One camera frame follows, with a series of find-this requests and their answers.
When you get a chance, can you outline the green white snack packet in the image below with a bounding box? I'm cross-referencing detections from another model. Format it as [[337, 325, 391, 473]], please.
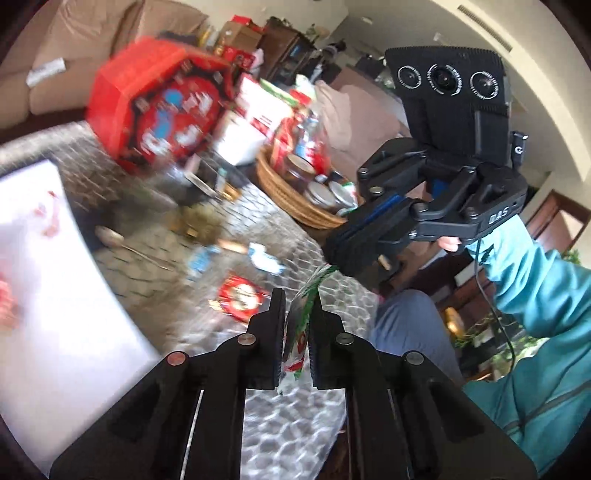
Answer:
[[277, 264, 337, 395]]

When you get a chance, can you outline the red snack packet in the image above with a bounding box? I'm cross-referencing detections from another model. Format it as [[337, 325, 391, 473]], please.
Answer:
[[208, 273, 269, 324]]

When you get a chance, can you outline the teal sleeved right forearm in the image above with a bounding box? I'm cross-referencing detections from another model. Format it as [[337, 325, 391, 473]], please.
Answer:
[[463, 217, 590, 474]]

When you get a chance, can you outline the person's right hand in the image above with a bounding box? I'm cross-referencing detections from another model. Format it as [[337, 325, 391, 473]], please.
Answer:
[[437, 236, 464, 253]]

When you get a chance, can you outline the jar with white lid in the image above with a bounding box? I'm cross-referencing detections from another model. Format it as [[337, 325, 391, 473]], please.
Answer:
[[304, 181, 339, 213]]

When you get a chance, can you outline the dark jar brown lid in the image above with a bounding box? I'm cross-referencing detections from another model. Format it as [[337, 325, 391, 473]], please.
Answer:
[[281, 153, 317, 193]]

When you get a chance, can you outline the woven wicker basket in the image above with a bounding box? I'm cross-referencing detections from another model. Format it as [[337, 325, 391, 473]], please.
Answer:
[[256, 146, 346, 230]]

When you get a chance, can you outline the white paper bag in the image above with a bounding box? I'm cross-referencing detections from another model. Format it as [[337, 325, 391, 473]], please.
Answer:
[[1, 160, 160, 473]]

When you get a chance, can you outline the blue white snack packet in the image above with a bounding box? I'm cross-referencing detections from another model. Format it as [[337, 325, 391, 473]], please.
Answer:
[[185, 245, 221, 284]]

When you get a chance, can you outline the patterned grey white blanket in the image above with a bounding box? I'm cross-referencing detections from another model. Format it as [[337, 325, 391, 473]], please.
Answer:
[[1, 122, 346, 479]]

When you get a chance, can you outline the metal spoon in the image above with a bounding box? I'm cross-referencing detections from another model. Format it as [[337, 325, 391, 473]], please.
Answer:
[[94, 226, 171, 271]]

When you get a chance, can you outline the dark wooden cabinet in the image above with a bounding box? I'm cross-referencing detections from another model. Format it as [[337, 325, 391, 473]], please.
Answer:
[[259, 16, 315, 86]]

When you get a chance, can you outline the red octagonal gift box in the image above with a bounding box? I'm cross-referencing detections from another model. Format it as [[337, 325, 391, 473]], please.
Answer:
[[86, 37, 235, 175]]

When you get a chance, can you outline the beige sofa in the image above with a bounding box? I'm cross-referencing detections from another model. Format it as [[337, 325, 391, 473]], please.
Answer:
[[1, 1, 208, 130]]

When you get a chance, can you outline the black cable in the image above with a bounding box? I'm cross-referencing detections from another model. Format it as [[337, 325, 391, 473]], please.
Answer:
[[473, 237, 518, 375]]

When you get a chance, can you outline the black camera box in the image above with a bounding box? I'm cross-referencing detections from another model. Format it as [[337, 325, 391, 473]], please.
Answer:
[[385, 46, 510, 165]]

